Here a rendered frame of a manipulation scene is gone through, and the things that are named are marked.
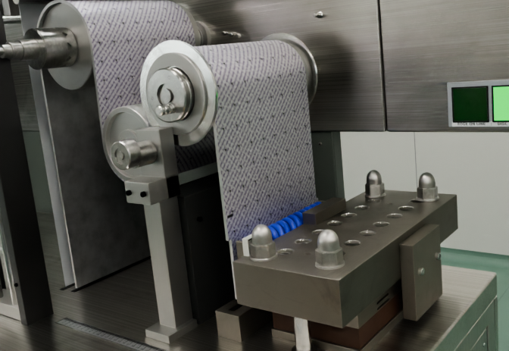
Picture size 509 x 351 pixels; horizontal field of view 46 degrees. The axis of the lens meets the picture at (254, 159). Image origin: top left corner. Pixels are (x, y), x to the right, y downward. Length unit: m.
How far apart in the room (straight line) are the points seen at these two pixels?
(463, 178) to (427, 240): 2.65
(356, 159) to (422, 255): 2.92
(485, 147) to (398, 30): 2.48
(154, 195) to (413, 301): 0.38
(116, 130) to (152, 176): 0.13
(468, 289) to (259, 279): 0.37
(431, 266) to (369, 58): 0.36
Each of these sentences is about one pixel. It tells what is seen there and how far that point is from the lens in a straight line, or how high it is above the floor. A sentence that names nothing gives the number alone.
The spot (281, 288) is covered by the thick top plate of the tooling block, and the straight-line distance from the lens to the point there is 0.76.
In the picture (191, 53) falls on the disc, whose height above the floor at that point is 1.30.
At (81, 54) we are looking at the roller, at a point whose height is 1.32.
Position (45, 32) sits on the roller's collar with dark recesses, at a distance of 0.99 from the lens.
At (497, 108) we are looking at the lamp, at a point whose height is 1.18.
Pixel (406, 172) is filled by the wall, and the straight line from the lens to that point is 3.64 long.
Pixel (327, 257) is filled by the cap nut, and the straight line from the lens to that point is 0.73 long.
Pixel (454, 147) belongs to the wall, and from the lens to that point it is 3.51.
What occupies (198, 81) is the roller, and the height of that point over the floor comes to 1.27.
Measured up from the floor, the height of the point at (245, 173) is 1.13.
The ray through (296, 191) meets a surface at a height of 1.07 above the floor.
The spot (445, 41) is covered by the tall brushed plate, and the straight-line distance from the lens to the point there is 0.98.
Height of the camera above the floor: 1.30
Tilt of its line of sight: 10 degrees down
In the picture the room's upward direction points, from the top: 6 degrees counter-clockwise
